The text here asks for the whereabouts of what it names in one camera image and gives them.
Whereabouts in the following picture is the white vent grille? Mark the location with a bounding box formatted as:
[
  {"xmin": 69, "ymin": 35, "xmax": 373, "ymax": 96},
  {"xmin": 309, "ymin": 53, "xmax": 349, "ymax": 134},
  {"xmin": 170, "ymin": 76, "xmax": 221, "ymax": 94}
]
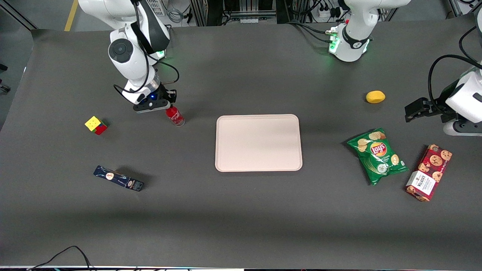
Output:
[{"xmin": 145, "ymin": 0, "xmax": 167, "ymax": 17}]

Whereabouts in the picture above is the red coke bottle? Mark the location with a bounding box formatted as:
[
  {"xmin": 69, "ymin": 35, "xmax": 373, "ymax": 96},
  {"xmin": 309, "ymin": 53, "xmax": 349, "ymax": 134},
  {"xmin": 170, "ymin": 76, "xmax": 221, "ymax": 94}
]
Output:
[{"xmin": 166, "ymin": 106, "xmax": 185, "ymax": 127}]

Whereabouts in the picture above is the grey metal frame bar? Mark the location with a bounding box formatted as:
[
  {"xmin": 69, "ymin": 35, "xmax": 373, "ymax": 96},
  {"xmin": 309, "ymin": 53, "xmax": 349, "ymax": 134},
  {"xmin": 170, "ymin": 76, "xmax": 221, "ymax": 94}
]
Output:
[{"xmin": 0, "ymin": 0, "xmax": 38, "ymax": 30}]

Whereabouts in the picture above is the red cookie box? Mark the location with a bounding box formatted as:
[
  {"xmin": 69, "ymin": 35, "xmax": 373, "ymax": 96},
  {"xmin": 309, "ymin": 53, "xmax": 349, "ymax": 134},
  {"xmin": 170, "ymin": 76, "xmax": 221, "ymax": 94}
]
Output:
[{"xmin": 404, "ymin": 144, "xmax": 453, "ymax": 202}]

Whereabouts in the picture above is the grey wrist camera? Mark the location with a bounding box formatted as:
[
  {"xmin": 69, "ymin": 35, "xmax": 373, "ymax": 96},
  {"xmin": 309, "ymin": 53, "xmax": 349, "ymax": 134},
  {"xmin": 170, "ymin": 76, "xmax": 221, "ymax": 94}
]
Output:
[
  {"xmin": 443, "ymin": 120, "xmax": 482, "ymax": 136},
  {"xmin": 133, "ymin": 99, "xmax": 171, "ymax": 114}
]

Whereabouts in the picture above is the green chips bag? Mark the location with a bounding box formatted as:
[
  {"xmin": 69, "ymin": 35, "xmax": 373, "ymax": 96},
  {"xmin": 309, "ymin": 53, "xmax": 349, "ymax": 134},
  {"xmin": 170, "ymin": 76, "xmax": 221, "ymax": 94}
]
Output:
[{"xmin": 346, "ymin": 128, "xmax": 409, "ymax": 186}]

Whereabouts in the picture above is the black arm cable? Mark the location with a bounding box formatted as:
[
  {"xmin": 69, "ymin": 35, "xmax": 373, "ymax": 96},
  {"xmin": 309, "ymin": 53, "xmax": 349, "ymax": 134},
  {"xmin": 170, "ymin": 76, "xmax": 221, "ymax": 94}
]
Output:
[
  {"xmin": 113, "ymin": 0, "xmax": 180, "ymax": 99},
  {"xmin": 429, "ymin": 26, "xmax": 482, "ymax": 110}
]

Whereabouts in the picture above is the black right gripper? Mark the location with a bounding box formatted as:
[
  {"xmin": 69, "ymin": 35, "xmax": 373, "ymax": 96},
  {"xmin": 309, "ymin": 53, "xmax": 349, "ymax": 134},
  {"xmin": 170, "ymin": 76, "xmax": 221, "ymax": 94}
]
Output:
[{"xmin": 150, "ymin": 85, "xmax": 177, "ymax": 109}]

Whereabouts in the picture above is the colourful puzzle cube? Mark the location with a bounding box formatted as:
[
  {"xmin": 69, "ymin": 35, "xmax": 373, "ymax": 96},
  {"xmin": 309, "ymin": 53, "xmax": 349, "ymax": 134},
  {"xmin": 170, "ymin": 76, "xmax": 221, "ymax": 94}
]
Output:
[{"xmin": 84, "ymin": 116, "xmax": 108, "ymax": 136}]

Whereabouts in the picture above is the yellow lemon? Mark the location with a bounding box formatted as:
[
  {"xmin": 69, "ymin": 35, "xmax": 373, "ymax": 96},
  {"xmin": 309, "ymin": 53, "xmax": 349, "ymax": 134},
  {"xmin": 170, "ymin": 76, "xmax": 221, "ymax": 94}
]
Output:
[{"xmin": 366, "ymin": 90, "xmax": 386, "ymax": 104}]

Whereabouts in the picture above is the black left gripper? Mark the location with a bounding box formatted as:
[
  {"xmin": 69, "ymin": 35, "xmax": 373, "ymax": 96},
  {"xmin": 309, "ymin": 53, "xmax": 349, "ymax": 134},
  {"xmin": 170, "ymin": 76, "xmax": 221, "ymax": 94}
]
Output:
[{"xmin": 404, "ymin": 79, "xmax": 464, "ymax": 123}]

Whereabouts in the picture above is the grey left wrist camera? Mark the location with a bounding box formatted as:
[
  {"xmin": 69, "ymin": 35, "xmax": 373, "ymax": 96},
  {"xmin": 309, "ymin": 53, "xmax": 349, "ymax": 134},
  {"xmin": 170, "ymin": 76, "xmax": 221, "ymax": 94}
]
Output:
[{"xmin": 443, "ymin": 120, "xmax": 482, "ymax": 136}]

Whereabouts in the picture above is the black base cable bundle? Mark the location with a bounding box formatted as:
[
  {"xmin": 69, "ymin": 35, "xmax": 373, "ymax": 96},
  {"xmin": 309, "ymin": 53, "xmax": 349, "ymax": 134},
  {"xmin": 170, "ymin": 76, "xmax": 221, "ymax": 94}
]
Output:
[{"xmin": 287, "ymin": 21, "xmax": 339, "ymax": 43}]

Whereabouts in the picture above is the dark blue long box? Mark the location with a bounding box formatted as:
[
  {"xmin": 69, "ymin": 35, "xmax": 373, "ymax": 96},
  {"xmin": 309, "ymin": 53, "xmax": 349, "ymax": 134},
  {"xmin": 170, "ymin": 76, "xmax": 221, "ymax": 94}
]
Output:
[{"xmin": 93, "ymin": 165, "xmax": 144, "ymax": 192}]

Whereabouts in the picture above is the beige plastic tray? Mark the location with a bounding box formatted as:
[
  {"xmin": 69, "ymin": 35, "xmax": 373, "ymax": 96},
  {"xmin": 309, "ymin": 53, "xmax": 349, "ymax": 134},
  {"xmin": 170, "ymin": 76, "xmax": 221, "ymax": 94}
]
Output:
[{"xmin": 215, "ymin": 114, "xmax": 303, "ymax": 172}]

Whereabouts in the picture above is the thin black floor cable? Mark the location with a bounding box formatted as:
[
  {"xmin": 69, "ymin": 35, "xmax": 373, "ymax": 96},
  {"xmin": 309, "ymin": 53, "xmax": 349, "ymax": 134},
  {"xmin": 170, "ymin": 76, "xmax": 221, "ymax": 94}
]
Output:
[{"xmin": 26, "ymin": 245, "xmax": 95, "ymax": 271}]

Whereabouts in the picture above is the black equipment rack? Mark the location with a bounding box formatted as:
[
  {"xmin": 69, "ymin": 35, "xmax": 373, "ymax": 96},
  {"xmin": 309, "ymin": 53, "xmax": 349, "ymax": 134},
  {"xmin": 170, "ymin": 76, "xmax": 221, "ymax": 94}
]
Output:
[{"xmin": 189, "ymin": 0, "xmax": 278, "ymax": 27}]

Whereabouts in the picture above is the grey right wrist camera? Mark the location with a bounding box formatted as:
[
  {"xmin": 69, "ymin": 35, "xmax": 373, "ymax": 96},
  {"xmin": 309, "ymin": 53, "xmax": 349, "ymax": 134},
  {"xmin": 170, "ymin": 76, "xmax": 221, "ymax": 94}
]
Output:
[{"xmin": 133, "ymin": 99, "xmax": 171, "ymax": 114}]

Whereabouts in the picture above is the white power strip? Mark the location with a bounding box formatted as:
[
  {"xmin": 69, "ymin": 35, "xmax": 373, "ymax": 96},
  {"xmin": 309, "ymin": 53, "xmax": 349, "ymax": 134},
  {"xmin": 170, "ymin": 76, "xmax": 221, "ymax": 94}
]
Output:
[{"xmin": 318, "ymin": 5, "xmax": 342, "ymax": 20}]

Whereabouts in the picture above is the grey coiled cable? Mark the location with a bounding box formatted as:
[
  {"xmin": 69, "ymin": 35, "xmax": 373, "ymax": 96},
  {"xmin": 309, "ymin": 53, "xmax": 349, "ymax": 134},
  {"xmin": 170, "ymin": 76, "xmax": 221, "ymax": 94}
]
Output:
[{"xmin": 166, "ymin": 5, "xmax": 186, "ymax": 24}]

